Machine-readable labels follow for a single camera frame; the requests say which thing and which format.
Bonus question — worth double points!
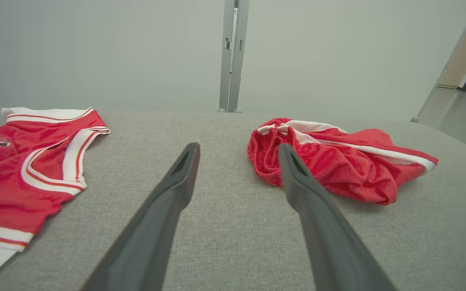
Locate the red shorts with white stripe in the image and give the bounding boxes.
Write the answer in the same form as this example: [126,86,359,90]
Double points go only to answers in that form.
[247,118,439,206]

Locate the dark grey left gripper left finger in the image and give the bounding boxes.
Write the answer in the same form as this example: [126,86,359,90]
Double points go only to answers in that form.
[80,142,201,291]

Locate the grey metal partition post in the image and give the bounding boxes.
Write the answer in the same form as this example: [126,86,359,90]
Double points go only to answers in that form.
[218,0,237,112]
[228,0,250,113]

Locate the red basketball jersey number 23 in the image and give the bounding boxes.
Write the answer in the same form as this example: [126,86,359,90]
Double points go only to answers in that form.
[0,107,111,289]

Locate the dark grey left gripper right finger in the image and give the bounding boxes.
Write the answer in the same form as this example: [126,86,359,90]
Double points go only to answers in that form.
[278,143,398,291]

